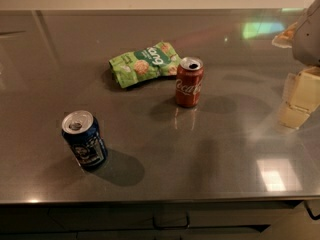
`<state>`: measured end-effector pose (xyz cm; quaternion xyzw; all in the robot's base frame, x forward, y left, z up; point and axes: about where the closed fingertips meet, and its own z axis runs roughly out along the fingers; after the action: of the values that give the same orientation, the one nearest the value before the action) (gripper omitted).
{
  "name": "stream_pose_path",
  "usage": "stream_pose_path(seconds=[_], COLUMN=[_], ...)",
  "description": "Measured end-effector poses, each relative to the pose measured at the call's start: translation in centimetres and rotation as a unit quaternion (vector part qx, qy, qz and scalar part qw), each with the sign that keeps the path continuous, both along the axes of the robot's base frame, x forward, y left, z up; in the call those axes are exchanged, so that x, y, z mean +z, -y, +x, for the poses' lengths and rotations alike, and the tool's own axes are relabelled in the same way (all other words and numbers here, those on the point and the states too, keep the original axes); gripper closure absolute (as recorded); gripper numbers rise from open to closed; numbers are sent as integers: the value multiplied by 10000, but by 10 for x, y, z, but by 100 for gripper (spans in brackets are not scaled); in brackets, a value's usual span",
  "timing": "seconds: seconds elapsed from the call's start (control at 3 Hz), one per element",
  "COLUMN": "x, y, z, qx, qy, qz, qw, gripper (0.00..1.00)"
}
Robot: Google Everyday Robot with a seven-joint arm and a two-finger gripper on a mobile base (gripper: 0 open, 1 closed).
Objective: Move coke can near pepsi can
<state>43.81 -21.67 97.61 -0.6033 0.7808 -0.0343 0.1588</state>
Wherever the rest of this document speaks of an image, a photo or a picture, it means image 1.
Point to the black drawer handle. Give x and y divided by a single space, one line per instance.
171 221

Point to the green snack bag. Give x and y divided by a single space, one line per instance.
131 68

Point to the black handle at right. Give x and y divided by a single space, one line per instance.
310 212

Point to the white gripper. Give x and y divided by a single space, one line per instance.
308 37

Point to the red coca-cola can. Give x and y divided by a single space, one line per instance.
189 81

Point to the blue pepsi can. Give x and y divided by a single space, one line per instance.
81 131

